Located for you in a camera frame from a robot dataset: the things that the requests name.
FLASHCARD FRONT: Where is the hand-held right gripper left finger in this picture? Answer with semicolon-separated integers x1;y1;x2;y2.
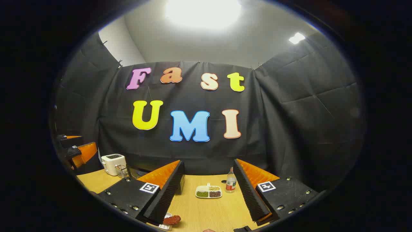
97;160;186;225

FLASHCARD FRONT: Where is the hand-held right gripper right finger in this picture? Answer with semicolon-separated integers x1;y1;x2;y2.
232;159;319;226

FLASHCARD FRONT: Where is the clear water bottle red label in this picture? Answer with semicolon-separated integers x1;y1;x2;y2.
226;167;237;193

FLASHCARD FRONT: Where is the white toaster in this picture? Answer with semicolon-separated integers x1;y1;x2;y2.
101;154;126;176

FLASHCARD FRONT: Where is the small white plate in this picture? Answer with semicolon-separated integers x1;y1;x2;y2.
146;212;173;231

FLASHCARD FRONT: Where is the white divided bean dish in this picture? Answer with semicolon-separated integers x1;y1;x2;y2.
195;183;222;199

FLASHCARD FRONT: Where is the black backdrop cloth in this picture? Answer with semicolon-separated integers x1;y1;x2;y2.
53;31;367;194

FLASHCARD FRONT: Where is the small ceiling light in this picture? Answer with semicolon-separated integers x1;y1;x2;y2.
289;32;305;44

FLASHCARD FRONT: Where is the large ceiling light panel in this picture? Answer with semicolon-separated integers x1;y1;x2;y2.
164;0;242;29

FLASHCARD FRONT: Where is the wire utensil holder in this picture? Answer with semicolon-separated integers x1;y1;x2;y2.
115;164;130;179

